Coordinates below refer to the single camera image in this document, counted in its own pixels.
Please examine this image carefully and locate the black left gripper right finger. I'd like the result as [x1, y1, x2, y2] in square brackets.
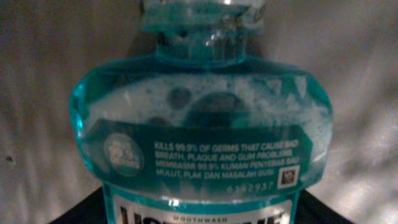
[295, 190, 354, 224]

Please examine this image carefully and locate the grey plastic lattice basket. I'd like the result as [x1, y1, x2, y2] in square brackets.
[1, 0, 397, 223]

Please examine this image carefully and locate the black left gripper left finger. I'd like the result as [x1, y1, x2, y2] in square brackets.
[49, 187, 108, 224]

